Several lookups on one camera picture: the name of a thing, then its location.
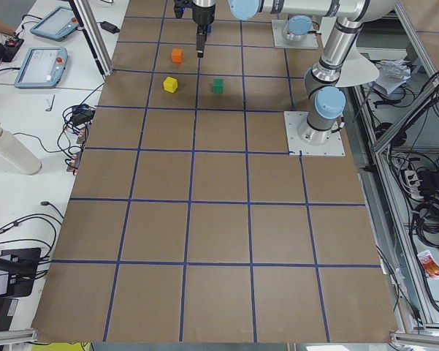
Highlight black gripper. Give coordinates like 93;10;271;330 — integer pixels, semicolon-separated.
192;0;216;59

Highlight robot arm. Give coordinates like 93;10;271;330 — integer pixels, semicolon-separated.
282;15;319;42
229;1;396;146

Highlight orange block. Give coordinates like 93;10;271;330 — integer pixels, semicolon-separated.
171;48;183;64

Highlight green block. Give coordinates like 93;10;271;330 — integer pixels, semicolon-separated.
212;78;224;94

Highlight yellow block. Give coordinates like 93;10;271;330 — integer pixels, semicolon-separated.
163;77;178;94

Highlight black power adapter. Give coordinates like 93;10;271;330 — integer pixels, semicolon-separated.
99;21;120;34

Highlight teach pendant far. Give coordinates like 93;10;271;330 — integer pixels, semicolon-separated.
30;6;79;42

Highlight teach pendant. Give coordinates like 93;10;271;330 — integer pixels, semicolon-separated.
30;6;79;42
14;47;68;88

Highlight hex key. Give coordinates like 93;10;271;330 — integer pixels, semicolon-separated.
45;94;56;112

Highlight white chair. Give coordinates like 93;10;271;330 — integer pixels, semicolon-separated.
336;41;380;88

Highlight teach pendant near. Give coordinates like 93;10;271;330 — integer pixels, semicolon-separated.
14;47;68;88

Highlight white bottle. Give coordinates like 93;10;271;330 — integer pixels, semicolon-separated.
0;123;42;175

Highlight power strip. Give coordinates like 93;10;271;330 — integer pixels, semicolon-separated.
401;169;424;201

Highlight black monitor stand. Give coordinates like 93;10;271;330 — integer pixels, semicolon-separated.
0;248;41;298

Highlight red snack packet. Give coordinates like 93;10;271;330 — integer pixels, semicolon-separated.
417;250;439;279

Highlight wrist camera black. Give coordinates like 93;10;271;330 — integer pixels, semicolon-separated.
174;0;191;19

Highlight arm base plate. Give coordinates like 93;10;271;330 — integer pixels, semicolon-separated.
284;111;346;157
271;20;318;50

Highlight aluminium frame post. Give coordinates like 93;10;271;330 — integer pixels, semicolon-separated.
69;0;113;77

